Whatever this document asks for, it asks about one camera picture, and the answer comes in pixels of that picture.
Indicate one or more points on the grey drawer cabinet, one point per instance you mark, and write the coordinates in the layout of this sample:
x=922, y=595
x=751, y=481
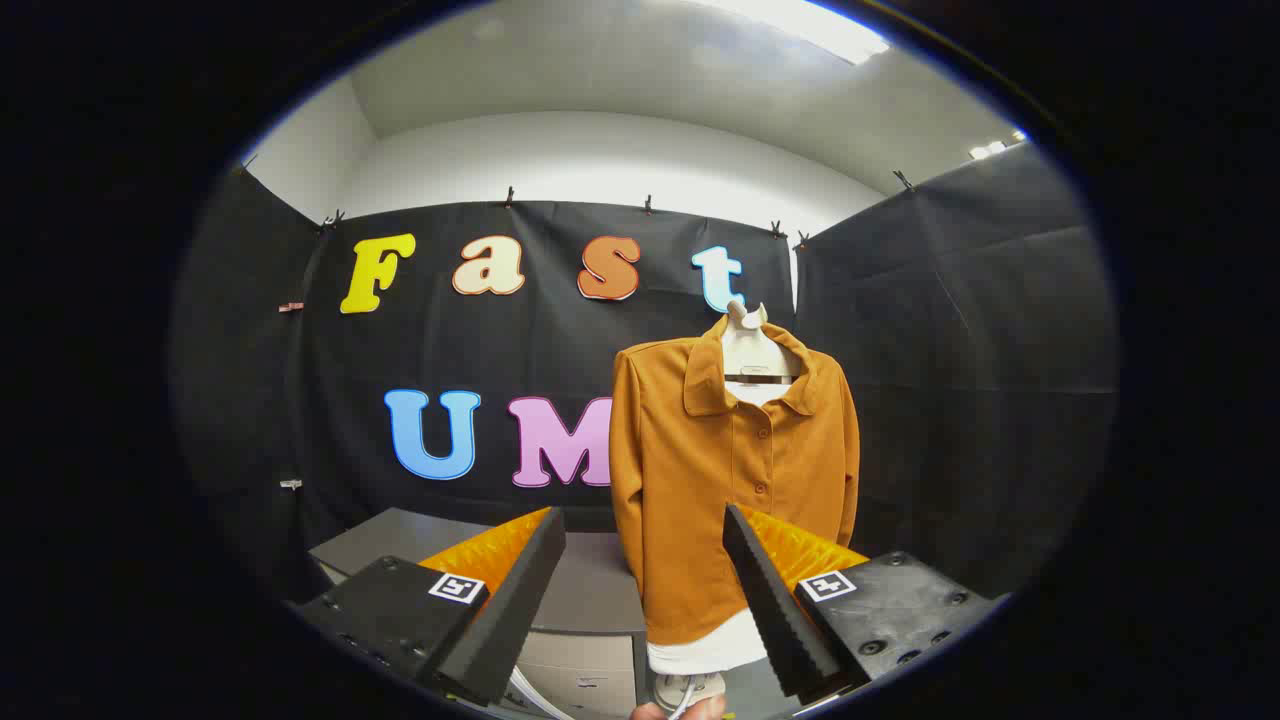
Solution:
x=590, y=590

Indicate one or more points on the orange button-up shirt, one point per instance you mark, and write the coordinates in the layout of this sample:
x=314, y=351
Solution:
x=690, y=470

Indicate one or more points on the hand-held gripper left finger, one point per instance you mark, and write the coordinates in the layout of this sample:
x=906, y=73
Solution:
x=520, y=590

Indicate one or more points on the white garment steamer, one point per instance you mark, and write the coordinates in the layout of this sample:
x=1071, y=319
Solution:
x=680, y=686

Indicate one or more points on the ceiling light panel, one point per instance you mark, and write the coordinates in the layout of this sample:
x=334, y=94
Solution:
x=820, y=25

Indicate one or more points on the white clothes hanger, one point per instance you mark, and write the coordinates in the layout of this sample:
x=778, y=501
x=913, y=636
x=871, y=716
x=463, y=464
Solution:
x=750, y=350

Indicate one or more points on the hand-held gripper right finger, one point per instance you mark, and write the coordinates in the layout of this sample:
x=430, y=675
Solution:
x=770, y=600

